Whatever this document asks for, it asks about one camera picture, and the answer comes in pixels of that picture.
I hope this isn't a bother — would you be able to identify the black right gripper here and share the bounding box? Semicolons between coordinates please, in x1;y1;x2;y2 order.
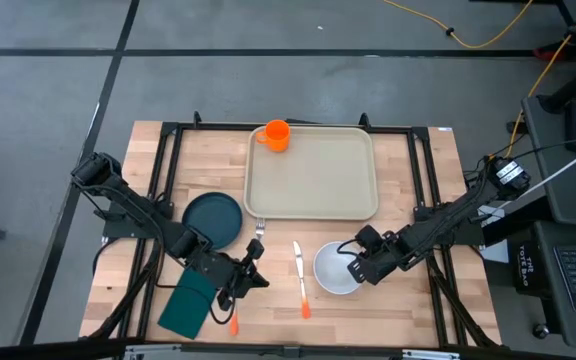
346;224;414;286

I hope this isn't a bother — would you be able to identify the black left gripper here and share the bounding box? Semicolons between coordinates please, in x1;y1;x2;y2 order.
195;238;271;312

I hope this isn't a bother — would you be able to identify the white bowl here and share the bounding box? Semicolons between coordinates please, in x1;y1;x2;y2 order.
312;241;365;296

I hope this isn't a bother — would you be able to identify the knife with orange handle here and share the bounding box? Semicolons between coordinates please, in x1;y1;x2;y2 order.
292;240;313;321

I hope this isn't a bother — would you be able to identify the dark green napkin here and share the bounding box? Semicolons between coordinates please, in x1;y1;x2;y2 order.
157;267;219;341

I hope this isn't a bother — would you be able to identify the dark blue plate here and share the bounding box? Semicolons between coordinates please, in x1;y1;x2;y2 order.
181;191;244;252

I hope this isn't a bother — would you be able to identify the orange plastic mug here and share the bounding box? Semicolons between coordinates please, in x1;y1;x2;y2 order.
254;119;292;153

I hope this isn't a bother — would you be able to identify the beige plastic tray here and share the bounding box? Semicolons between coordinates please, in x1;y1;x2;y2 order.
243;125;380;222

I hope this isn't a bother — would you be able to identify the white paper sheet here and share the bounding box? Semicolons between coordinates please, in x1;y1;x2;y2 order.
478;202;512;265

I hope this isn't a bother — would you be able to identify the black tote bag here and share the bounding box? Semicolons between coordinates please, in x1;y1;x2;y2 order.
507;238;553;297

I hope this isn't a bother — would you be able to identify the dark desk under laptop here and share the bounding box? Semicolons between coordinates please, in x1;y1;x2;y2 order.
535;222;576;351

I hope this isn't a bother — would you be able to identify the dark grey side desk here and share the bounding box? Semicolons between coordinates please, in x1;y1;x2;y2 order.
520;94;576;227

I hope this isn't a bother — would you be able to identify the person's red shoe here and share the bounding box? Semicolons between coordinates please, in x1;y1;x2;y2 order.
532;45;569;61

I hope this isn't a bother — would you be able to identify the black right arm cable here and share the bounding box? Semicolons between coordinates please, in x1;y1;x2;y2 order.
337;238;365;258

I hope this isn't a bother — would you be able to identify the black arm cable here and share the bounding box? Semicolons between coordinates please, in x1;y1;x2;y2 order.
155;282;237;326
337;238;365;258

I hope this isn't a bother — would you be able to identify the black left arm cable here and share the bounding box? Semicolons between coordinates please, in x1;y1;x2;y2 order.
155;282;237;326

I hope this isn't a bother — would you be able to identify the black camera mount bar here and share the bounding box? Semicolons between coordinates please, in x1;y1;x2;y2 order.
0;338;576;360

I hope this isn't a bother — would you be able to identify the yellow cable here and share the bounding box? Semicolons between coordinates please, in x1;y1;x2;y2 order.
487;0;576;167
382;0;537;50

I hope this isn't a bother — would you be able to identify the white cable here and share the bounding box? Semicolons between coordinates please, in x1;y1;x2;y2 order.
497;137;576;209

